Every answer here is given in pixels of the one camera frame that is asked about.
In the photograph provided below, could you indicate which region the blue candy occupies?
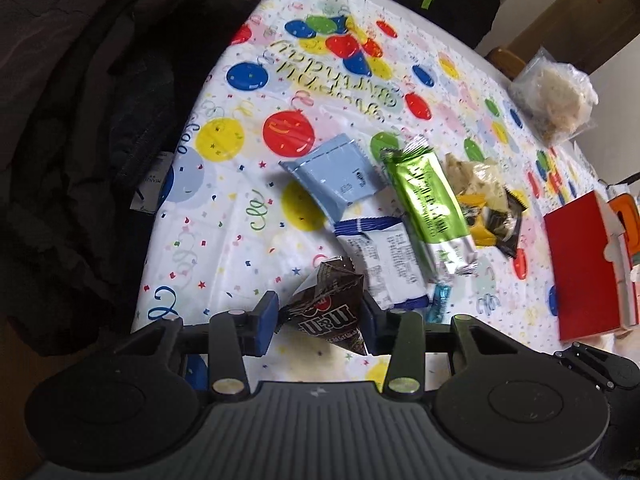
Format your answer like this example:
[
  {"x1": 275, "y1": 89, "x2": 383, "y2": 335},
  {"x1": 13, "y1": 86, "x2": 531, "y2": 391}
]
[{"x1": 425, "y1": 284, "x2": 453, "y2": 323}]

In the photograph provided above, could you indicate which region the yellow snack packet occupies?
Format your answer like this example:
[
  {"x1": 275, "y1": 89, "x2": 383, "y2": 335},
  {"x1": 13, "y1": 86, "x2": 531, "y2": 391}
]
[{"x1": 460, "y1": 192, "x2": 506, "y2": 248}]

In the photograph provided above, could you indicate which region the wooden chair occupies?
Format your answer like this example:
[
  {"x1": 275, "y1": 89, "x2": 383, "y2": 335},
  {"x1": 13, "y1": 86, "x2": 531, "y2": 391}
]
[{"x1": 487, "y1": 47, "x2": 526, "y2": 81}]

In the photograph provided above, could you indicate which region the clear bag of rice cakes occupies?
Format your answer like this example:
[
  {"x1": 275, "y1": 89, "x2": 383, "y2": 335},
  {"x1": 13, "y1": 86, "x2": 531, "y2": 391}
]
[{"x1": 509, "y1": 47, "x2": 600, "y2": 146}]

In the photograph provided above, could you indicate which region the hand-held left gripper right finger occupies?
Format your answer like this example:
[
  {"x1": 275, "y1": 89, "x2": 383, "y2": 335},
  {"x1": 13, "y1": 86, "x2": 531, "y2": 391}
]
[{"x1": 361, "y1": 290, "x2": 538, "y2": 402}]

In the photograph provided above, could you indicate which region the brown chocolate candy packet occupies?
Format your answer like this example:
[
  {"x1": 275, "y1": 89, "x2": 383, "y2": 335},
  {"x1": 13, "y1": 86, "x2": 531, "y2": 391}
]
[{"x1": 277, "y1": 256, "x2": 371, "y2": 358}]

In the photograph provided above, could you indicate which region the orange object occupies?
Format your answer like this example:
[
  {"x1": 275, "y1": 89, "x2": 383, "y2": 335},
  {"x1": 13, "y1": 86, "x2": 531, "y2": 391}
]
[{"x1": 607, "y1": 192, "x2": 640, "y2": 256}]

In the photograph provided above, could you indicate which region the light blue snack packet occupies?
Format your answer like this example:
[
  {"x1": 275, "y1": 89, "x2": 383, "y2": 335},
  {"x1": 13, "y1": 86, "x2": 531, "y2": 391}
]
[{"x1": 277, "y1": 133, "x2": 383, "y2": 226}]

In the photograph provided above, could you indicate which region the cream pastry packet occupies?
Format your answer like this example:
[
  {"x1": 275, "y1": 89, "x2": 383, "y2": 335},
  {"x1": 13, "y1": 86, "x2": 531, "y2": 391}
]
[{"x1": 445, "y1": 152, "x2": 511, "y2": 211}]

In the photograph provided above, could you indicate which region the black snack packet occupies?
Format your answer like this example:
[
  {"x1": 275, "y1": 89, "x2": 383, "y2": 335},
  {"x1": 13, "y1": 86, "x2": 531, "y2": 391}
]
[{"x1": 487, "y1": 187, "x2": 531, "y2": 260}]

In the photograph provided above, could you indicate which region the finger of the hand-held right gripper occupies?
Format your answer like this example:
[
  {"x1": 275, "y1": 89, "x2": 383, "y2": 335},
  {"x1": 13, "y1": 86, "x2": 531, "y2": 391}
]
[{"x1": 552, "y1": 342, "x2": 640, "y2": 392}]

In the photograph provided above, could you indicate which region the white clothing tag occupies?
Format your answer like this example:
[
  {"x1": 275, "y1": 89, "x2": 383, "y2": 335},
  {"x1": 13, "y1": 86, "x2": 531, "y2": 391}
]
[{"x1": 131, "y1": 150, "x2": 173, "y2": 213}]

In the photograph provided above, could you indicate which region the green foil snack bar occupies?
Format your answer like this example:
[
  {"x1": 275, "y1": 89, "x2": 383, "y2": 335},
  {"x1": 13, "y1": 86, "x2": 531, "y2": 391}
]
[{"x1": 380, "y1": 135, "x2": 478, "y2": 278}]

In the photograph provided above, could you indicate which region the brown wooden door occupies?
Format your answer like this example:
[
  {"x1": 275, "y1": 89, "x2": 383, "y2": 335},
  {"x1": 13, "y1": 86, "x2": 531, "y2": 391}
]
[{"x1": 505, "y1": 0, "x2": 640, "y2": 76}]

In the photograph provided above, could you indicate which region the dark jacket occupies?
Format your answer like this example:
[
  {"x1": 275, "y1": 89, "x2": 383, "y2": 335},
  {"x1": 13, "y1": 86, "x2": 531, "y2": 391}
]
[{"x1": 0, "y1": 0, "x2": 281, "y2": 356}]

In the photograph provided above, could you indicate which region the white and blue snack packet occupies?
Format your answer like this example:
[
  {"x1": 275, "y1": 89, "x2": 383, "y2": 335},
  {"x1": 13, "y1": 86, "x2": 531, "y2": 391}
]
[{"x1": 332, "y1": 216, "x2": 431, "y2": 311}]

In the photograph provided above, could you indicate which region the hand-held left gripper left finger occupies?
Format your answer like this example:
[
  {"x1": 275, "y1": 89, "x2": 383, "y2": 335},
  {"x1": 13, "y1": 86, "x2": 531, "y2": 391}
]
[{"x1": 115, "y1": 290, "x2": 281, "y2": 402}]

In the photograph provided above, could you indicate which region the black bag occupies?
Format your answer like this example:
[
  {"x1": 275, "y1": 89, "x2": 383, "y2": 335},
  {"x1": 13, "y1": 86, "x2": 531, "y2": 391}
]
[{"x1": 350, "y1": 0, "x2": 506, "y2": 51}]

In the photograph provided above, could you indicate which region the balloon printed tablecloth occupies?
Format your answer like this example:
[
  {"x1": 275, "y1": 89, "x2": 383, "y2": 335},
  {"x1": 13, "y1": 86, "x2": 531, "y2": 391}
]
[{"x1": 130, "y1": 0, "x2": 640, "y2": 396}]

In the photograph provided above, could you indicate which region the red cardboard box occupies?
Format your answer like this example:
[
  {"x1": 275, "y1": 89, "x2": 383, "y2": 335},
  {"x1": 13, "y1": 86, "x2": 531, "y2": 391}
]
[{"x1": 544, "y1": 191, "x2": 640, "y2": 343}]

